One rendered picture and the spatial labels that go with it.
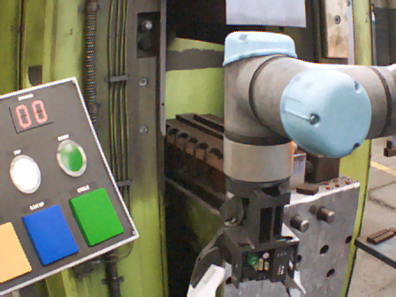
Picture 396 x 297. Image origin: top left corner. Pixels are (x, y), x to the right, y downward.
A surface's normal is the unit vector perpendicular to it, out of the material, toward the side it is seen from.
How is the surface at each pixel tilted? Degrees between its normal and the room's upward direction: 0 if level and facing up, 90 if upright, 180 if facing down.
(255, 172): 90
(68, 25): 90
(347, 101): 90
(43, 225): 60
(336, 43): 90
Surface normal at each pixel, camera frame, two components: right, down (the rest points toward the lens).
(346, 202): 0.47, 0.25
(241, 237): 0.00, -0.96
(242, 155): -0.50, 0.25
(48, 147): 0.69, -0.33
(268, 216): -0.97, 0.07
